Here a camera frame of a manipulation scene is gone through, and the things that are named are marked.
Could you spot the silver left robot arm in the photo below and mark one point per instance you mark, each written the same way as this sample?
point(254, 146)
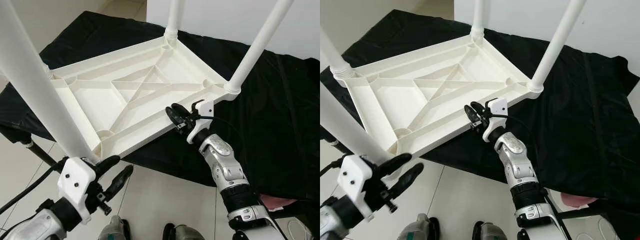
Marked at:
point(335, 225)
point(35, 227)

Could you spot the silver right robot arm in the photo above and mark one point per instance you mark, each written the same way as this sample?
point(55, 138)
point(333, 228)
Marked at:
point(220, 160)
point(515, 160)

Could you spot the black metal table leg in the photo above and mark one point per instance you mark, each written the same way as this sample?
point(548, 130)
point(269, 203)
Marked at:
point(42, 155)
point(580, 214)

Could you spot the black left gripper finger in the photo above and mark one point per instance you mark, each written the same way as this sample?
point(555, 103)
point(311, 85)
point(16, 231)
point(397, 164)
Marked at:
point(120, 181)
point(395, 163)
point(107, 164)
point(407, 180)

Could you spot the grey right robot leg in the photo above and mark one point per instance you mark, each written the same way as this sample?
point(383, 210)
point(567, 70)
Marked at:
point(184, 233)
point(492, 232)

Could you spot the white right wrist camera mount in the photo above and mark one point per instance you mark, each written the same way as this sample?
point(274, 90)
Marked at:
point(499, 106)
point(205, 107)

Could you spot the black table cloth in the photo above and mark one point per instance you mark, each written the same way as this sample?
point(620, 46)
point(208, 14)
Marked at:
point(590, 125)
point(280, 125)

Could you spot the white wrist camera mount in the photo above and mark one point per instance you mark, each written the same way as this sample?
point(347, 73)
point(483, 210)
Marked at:
point(75, 182)
point(355, 180)
point(205, 107)
point(499, 106)

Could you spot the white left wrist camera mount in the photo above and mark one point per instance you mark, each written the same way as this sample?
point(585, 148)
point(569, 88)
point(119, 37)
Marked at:
point(75, 182)
point(355, 180)

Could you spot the white plastic table top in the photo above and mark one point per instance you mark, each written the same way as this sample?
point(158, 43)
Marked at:
point(100, 105)
point(400, 100)

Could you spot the pink cloth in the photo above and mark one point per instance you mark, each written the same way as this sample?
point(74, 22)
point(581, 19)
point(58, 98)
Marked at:
point(277, 202)
point(579, 201)

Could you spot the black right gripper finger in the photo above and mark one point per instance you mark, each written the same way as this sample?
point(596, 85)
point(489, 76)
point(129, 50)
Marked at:
point(478, 109)
point(181, 111)
point(174, 119)
point(472, 117)

